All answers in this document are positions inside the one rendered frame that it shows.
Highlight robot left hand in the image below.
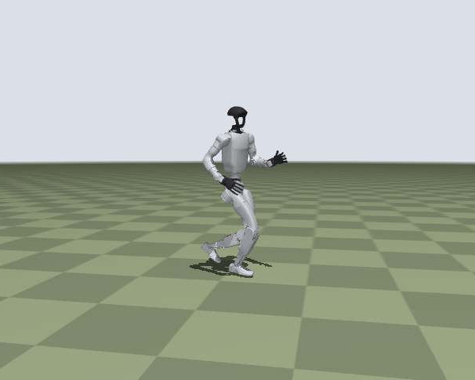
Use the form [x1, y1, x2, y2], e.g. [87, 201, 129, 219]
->
[267, 150, 287, 167]

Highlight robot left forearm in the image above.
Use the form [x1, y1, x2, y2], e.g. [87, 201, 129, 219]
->
[257, 157, 273, 169]

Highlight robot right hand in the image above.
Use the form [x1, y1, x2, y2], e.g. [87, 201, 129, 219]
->
[219, 176, 244, 196]

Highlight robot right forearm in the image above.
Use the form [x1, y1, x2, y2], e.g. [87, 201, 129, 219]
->
[203, 157, 225, 183]

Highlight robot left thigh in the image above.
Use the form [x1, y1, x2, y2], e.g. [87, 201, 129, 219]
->
[237, 189, 255, 241]

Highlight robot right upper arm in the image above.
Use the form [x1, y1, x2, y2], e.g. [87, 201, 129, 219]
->
[204, 134, 231, 165]

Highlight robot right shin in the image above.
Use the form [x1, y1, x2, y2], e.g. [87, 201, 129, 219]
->
[234, 227, 260, 267]

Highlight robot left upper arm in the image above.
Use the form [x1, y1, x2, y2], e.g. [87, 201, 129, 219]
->
[248, 134, 260, 166]

